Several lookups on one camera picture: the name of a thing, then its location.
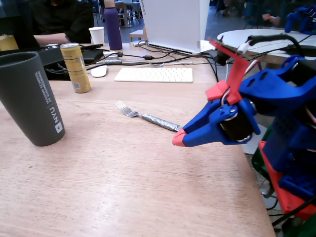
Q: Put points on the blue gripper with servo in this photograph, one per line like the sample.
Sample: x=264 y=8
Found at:
x=214 y=124

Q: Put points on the gray NYU tumbler cup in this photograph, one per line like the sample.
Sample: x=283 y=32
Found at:
x=27 y=98

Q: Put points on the bare person forearm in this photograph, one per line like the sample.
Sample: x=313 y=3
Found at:
x=49 y=38

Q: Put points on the background person hand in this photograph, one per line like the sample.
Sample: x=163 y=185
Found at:
x=272 y=20

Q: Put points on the green clamp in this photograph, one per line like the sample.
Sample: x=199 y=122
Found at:
x=259 y=163
x=306 y=227

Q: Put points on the white keyboard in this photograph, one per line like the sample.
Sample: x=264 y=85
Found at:
x=153 y=74

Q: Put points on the white round table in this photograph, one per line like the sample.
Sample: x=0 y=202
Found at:
x=237 y=37

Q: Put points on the silver USB hub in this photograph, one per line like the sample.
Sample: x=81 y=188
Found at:
x=137 y=44

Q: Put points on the wooden chair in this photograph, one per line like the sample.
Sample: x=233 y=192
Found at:
x=138 y=33

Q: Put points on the black power adapter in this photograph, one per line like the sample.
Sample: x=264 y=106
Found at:
x=301 y=50

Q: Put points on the white computer mouse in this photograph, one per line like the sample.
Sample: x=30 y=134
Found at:
x=98 y=71

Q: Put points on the black equipment case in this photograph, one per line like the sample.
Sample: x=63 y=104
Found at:
x=91 y=55

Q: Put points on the purple bottle with wooden cap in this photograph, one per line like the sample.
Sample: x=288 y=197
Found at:
x=112 y=27

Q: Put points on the white paper cup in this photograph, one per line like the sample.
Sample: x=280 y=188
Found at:
x=96 y=35

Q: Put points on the yellow drink can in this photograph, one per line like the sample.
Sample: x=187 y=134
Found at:
x=75 y=71

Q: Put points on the person torso in black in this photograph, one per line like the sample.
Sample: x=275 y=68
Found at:
x=64 y=17

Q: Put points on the yellow cardboard box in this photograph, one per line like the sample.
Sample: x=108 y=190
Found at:
x=8 y=43

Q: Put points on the red wrist camera mount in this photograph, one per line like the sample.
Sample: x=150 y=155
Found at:
x=237 y=71

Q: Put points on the red robot base plate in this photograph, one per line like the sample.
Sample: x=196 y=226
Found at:
x=288 y=200

